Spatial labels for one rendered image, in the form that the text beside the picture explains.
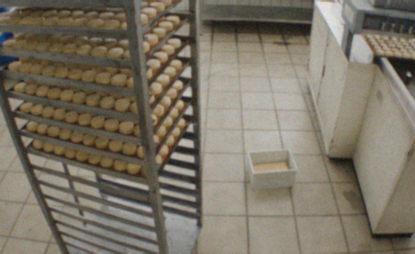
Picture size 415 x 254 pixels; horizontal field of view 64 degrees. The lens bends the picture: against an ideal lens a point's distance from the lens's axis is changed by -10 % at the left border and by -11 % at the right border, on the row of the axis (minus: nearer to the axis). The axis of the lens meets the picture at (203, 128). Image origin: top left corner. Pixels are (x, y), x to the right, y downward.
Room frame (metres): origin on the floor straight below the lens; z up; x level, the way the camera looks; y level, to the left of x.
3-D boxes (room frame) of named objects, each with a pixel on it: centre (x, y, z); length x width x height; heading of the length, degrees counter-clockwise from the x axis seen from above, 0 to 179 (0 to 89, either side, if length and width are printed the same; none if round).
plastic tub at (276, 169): (1.82, -0.45, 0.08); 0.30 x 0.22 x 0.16; 94
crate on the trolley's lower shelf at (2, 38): (3.73, 2.24, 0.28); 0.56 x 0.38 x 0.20; 5
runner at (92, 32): (1.01, 0.45, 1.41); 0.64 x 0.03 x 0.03; 72
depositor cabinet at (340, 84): (2.52, -1.31, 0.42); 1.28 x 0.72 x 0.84; 174
